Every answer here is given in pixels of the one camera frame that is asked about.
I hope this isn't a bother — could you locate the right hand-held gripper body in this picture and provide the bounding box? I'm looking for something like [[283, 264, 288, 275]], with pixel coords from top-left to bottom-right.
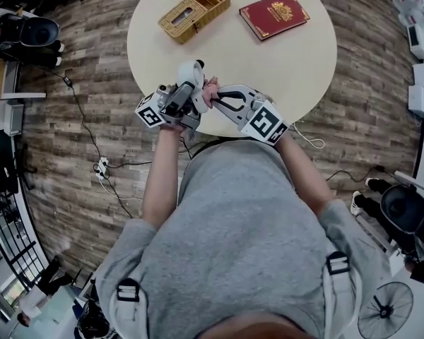
[[237, 89, 290, 144]]

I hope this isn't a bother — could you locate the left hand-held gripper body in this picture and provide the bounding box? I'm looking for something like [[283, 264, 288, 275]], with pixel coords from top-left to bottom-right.
[[134, 85, 201, 141]]

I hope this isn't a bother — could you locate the white handheld mini fan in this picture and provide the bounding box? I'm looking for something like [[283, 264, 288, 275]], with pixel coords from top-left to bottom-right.
[[177, 59, 211, 115]]

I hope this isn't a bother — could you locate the pink knitted cloth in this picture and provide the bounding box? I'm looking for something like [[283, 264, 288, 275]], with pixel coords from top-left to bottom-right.
[[201, 77, 222, 109]]

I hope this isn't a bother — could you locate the person's right forearm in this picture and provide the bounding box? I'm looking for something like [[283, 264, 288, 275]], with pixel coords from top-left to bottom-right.
[[273, 132, 333, 222]]

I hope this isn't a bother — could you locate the person's left forearm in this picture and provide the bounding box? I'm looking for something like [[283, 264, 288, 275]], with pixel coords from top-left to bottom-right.
[[141, 122, 187, 231]]

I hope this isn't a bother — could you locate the white power strip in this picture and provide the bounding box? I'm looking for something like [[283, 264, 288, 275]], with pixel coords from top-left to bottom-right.
[[93, 156, 111, 182]]

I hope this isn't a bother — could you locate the red hardcover book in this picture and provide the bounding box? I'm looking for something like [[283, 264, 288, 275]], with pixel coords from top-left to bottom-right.
[[238, 0, 311, 43]]

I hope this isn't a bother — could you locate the wicker tissue basket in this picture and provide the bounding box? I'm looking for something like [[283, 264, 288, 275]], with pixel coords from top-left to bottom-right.
[[158, 0, 232, 45]]

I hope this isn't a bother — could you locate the person's grey shirt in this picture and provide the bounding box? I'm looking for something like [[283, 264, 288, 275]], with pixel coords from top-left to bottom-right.
[[95, 141, 391, 339]]

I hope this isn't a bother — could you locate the white microwave oven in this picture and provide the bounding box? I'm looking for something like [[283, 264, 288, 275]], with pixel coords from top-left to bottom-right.
[[406, 23, 424, 61]]

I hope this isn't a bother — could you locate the black railing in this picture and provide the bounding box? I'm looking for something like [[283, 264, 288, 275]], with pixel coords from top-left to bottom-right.
[[0, 196, 47, 293]]

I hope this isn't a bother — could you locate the person's head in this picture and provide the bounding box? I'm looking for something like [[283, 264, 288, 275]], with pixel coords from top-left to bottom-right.
[[197, 312, 314, 339]]

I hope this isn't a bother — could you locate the white cable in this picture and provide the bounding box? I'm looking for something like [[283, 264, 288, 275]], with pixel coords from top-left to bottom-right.
[[98, 178, 144, 203], [291, 121, 325, 150]]

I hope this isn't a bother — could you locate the black floor cable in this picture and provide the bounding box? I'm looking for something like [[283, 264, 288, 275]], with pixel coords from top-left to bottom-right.
[[61, 69, 135, 220], [325, 166, 386, 184]]

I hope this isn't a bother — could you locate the person's right shoulder strap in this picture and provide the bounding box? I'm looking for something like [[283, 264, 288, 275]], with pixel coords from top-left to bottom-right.
[[321, 251, 363, 339]]

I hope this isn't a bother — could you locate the person's shoulder strap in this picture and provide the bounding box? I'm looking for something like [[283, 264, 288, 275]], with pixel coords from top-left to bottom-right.
[[109, 277, 151, 339], [321, 251, 363, 339]]

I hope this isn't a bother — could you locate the person's left shoulder strap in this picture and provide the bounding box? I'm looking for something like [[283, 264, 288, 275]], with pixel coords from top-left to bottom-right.
[[109, 277, 151, 339]]

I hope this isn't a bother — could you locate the black pedestal fan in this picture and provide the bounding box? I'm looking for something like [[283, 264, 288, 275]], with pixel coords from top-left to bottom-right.
[[358, 281, 415, 339]]

